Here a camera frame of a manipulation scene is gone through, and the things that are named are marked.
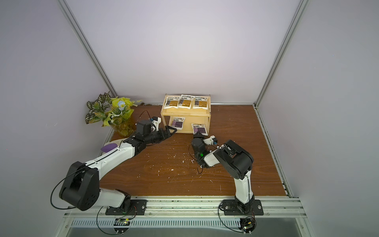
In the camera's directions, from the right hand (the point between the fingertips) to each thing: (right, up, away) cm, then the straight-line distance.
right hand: (195, 128), depth 92 cm
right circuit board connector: (+25, -46, -22) cm, 57 cm away
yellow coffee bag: (-5, +17, -1) cm, 18 cm away
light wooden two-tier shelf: (-5, +9, -6) cm, 12 cm away
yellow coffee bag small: (+4, +17, -1) cm, 17 cm away
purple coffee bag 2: (+4, 0, +5) cm, 6 cm away
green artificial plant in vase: (-50, +11, -4) cm, 52 cm away
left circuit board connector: (-37, -47, -21) cm, 63 cm away
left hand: (-12, -1, -9) cm, 15 cm away
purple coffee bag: (-13, +3, +12) cm, 18 cm away
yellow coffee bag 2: (-15, +17, 0) cm, 23 cm away
